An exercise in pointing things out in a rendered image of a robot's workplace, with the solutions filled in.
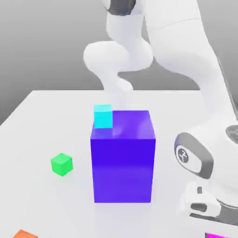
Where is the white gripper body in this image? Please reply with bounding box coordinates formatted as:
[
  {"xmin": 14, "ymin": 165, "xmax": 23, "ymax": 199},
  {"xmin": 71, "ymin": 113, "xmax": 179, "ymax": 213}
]
[{"xmin": 191, "ymin": 219, "xmax": 238, "ymax": 236}]

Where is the small magenta cube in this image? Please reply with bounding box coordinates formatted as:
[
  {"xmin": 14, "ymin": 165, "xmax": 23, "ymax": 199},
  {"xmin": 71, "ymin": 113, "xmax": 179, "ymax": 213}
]
[{"xmin": 205, "ymin": 232, "xmax": 238, "ymax": 238}]

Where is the small cyan cube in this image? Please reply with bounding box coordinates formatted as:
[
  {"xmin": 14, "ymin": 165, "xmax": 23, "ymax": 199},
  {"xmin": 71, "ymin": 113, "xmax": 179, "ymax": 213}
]
[{"xmin": 93, "ymin": 104, "xmax": 113, "ymax": 129}]

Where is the small green cube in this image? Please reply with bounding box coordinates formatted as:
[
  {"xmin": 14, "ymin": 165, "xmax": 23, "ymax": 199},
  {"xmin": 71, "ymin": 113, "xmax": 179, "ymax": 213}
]
[{"xmin": 50, "ymin": 152, "xmax": 73, "ymax": 177}]

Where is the small orange cube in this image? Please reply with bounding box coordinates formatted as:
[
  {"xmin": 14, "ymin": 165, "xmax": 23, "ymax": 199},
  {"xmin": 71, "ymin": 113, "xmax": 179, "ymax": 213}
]
[{"xmin": 12, "ymin": 229, "xmax": 39, "ymax": 238}]

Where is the large blue box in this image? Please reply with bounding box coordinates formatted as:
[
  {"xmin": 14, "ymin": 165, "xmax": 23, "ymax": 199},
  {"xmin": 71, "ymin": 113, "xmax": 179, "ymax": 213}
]
[{"xmin": 90, "ymin": 110, "xmax": 156, "ymax": 204}]

